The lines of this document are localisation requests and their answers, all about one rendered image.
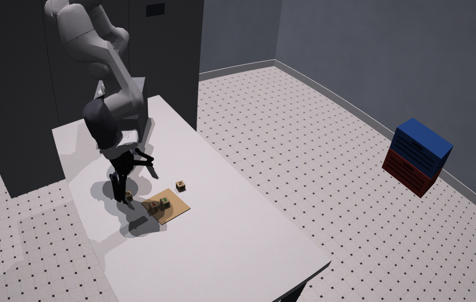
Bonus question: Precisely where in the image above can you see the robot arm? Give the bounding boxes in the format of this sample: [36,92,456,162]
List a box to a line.
[44,0,144,160]

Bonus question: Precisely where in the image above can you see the tan square mat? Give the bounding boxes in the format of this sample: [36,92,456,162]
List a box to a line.
[142,188,191,225]

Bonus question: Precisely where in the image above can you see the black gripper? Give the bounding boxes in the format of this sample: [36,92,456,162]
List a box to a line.
[109,148,159,210]

